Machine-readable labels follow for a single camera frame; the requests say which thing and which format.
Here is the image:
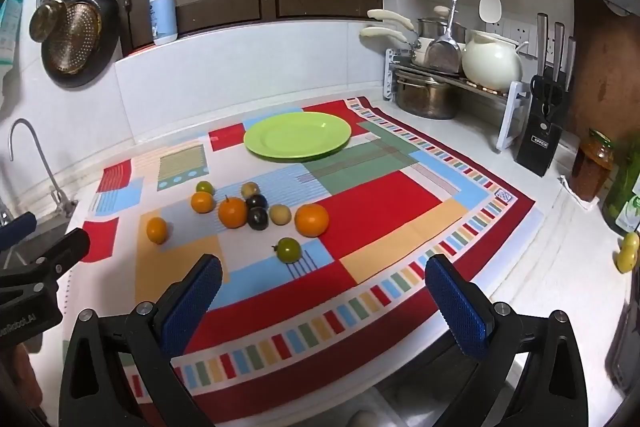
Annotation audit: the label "yellow plastic item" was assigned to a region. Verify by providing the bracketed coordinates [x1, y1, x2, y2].
[616, 232, 640, 273]

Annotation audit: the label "small gold strainer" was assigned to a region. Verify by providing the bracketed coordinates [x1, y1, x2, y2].
[28, 0, 68, 42]

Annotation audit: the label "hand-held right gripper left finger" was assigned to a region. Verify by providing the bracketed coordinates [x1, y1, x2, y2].
[59, 253, 223, 427]

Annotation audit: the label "black knife block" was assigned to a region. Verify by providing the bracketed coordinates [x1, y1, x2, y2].
[515, 74, 576, 178]

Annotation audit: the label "brown wooden cutting board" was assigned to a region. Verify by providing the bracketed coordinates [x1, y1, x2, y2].
[565, 0, 640, 148]

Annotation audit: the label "large gold colander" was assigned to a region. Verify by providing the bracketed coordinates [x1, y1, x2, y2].
[47, 2, 103, 75]

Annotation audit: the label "black kitchen scissors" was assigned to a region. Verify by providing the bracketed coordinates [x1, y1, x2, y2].
[530, 75, 565, 120]

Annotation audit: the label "white pan cream handle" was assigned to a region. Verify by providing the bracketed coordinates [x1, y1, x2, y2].
[361, 26, 436, 68]

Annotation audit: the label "glass jar of sauce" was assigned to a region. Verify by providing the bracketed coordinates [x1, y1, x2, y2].
[571, 128, 616, 202]

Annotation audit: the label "orange with stem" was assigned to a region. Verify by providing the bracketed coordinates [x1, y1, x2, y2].
[218, 195, 249, 229]

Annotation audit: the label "white wall power outlet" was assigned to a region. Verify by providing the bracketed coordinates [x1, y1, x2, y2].
[485, 19, 531, 42]

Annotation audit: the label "colourful patchwork cloth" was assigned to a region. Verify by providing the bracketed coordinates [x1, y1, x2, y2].
[82, 96, 536, 405]

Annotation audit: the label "white blue pump bottle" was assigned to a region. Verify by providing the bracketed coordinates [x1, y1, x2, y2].
[149, 0, 179, 46]

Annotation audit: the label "metal skimmer scoop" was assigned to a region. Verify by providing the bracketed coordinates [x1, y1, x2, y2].
[425, 0, 463, 75]

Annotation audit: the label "small oval orange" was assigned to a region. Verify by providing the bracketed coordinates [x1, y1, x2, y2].
[146, 216, 168, 245]

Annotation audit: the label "large orange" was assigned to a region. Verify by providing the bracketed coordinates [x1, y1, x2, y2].
[294, 203, 330, 238]

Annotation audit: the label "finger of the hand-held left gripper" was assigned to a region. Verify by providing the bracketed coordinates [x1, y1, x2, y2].
[0, 212, 38, 254]
[0, 228, 91, 295]

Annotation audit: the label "steel saucepan cream handle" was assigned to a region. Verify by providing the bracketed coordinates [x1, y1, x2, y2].
[366, 5, 468, 42]

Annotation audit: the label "teal white packet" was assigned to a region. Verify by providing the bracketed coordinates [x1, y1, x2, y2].
[0, 0, 26, 68]

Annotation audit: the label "steel handle knife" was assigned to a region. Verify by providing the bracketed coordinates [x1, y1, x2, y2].
[551, 23, 566, 80]
[565, 38, 577, 90]
[536, 13, 549, 78]

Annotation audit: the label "metal faucet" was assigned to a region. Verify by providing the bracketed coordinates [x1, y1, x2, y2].
[8, 118, 78, 220]

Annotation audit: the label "green tangerine with stem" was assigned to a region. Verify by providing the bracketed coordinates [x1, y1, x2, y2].
[272, 237, 303, 264]

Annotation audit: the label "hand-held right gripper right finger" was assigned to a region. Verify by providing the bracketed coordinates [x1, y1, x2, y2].
[425, 254, 587, 427]

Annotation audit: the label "green glass bottle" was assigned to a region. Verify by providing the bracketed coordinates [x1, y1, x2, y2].
[602, 142, 640, 235]

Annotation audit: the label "white metal pot rack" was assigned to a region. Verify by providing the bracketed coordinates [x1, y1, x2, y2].
[383, 48, 532, 152]

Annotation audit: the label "black frying pan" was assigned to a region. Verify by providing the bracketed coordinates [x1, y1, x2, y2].
[41, 0, 121, 88]

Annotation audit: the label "large steel pot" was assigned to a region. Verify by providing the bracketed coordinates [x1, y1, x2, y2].
[395, 74, 458, 121]

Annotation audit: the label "white ceramic pot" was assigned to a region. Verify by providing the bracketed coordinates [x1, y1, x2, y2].
[461, 29, 530, 92]

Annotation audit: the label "small round orange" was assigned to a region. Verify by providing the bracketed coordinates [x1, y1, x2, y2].
[190, 191, 215, 214]

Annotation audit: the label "green plate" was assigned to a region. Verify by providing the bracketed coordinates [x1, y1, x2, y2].
[243, 112, 352, 159]

